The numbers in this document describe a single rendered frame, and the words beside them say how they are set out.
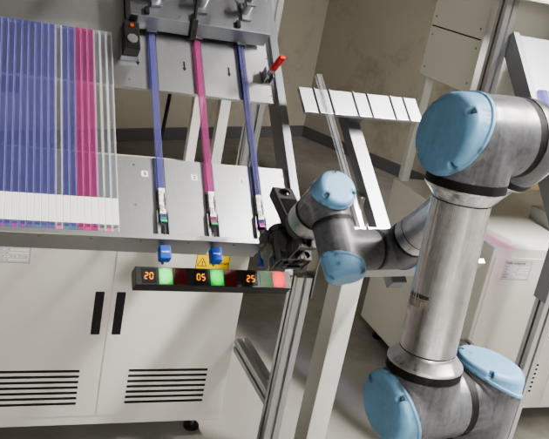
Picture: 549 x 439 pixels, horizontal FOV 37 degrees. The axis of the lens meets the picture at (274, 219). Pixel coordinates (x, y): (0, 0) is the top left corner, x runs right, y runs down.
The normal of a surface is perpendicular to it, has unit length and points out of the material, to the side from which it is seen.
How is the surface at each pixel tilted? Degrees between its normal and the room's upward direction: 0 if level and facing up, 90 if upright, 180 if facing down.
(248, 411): 0
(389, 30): 90
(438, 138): 82
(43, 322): 90
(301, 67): 90
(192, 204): 43
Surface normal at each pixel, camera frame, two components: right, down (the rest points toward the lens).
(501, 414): 0.45, 0.37
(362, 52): -0.73, 0.09
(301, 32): 0.66, 0.36
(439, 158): -0.84, -0.13
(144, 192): 0.36, -0.43
